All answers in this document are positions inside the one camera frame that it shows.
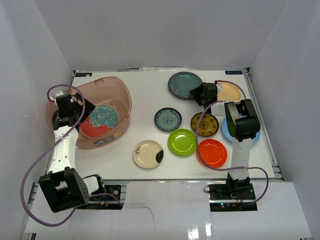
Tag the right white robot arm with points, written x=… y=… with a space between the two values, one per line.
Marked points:
x=243 y=125

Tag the blue table label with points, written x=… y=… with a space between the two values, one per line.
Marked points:
x=233 y=72
x=82 y=74

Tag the blue white patterned plate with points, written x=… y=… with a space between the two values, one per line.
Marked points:
x=168 y=119

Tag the left blue table label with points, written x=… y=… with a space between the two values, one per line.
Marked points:
x=82 y=74

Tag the pale yellow plate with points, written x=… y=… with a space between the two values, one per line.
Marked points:
x=230 y=92

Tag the orange plate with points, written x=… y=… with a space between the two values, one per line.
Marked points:
x=213 y=152

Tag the dark teal glazed plate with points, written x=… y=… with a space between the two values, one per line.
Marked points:
x=181 y=83

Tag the cream plate with black ink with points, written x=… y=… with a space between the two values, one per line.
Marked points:
x=148 y=154

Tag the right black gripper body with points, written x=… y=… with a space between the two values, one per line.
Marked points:
x=204 y=100

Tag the yellow brown patterned plate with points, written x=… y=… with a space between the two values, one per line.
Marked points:
x=208 y=127

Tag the pink translucent plastic bin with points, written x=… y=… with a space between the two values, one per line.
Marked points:
x=109 y=91

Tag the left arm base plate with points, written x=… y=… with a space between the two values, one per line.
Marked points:
x=111 y=197

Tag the light blue plate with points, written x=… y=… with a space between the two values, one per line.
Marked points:
x=229 y=137

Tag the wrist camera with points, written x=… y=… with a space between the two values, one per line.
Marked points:
x=218 y=84
x=53 y=98

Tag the red and teal floral plate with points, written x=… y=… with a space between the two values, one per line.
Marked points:
x=101 y=120

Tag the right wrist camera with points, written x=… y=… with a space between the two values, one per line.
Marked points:
x=218 y=84

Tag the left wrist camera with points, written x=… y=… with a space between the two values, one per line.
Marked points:
x=53 y=98

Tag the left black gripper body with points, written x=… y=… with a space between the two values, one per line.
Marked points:
x=83 y=107

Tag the right blue table label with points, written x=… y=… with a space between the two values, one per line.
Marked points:
x=233 y=72

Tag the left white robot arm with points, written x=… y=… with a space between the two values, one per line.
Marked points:
x=62 y=185

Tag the lime green plate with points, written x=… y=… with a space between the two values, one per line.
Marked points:
x=182 y=142

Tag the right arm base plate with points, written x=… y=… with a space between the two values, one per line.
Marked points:
x=221 y=201

